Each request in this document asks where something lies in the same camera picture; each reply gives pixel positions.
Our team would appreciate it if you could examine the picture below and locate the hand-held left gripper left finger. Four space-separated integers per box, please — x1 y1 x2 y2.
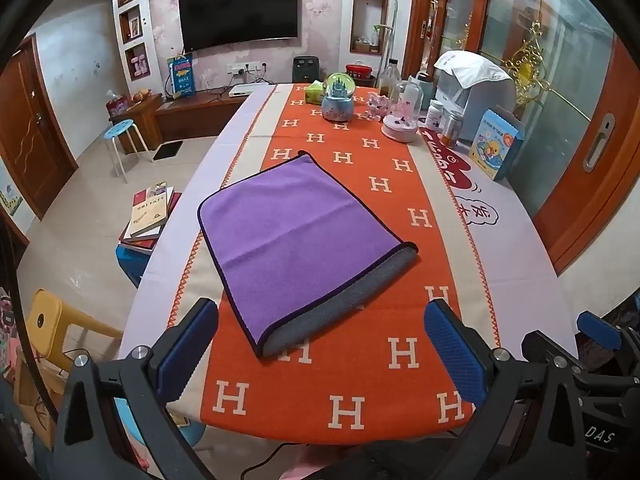
52 297 221 480

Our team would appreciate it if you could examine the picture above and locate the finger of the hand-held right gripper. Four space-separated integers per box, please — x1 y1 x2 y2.
576 310 626 356

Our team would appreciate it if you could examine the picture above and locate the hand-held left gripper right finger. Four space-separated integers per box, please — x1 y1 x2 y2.
422 299 588 480

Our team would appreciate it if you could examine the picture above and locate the purple towel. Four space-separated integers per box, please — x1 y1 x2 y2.
196 150 420 359

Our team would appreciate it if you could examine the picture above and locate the blue plastic stool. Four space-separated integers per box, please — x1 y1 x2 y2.
115 242 151 288

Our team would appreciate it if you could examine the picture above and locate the stack of books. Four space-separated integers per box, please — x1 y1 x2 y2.
119 191 183 252

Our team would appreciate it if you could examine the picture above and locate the wooden sliding door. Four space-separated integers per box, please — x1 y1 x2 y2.
532 35 640 276

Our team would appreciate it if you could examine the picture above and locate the yellow plastic stool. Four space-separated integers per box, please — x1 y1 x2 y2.
25 288 123 376

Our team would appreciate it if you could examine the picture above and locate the cream cover book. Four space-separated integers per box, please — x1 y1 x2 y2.
124 182 175 239

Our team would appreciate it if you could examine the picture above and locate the black floor mat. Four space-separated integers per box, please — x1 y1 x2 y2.
152 142 184 162

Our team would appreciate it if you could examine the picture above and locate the orange printed tablecloth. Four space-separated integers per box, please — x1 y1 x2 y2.
117 82 576 446

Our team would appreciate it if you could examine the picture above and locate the blue children's book box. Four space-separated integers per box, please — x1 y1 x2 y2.
467 108 525 182

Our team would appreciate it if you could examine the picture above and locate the amber jar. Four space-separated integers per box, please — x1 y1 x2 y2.
440 110 463 146

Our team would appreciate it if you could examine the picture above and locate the blue round stool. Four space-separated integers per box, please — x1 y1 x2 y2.
102 119 153 183

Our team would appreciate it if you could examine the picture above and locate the wooden television cabinet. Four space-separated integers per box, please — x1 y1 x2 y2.
110 89 251 155

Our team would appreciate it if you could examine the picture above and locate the pink round music box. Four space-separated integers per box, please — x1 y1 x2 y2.
381 100 420 143

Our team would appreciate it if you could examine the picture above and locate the white pill bottle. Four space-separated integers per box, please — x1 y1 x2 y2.
425 100 445 131

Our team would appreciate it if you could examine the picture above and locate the pink tissue box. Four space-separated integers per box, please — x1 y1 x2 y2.
105 91 131 116

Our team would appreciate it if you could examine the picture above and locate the white water dispenser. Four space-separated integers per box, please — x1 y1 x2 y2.
434 51 517 143

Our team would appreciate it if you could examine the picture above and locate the clear plastic bottle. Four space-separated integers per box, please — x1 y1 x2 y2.
377 58 402 101
401 81 423 116

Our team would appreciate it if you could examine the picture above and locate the pink toy figurine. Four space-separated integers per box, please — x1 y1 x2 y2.
367 91 392 121

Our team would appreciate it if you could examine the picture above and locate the brown wooden door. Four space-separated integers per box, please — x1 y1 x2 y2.
0 35 78 221

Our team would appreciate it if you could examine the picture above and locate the blue printed bag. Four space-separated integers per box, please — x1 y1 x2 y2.
167 52 196 100

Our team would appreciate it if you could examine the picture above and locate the white kettle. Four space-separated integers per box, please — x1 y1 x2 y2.
410 71 435 111

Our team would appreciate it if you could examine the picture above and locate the gold ornament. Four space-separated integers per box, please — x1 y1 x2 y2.
502 22 545 106

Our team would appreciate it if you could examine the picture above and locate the castle snow globe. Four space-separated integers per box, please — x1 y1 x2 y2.
320 72 357 122

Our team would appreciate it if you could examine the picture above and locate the white cloth cover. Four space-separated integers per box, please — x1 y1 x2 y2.
434 51 515 85

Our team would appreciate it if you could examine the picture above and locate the black heater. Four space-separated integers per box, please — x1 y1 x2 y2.
293 56 326 84

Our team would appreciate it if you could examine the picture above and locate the black flat television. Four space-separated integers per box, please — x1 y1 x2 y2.
178 0 300 52

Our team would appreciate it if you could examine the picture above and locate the black cable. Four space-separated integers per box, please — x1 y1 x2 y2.
242 442 311 480

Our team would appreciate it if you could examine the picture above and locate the silver door handle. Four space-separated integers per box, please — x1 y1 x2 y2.
582 112 616 173

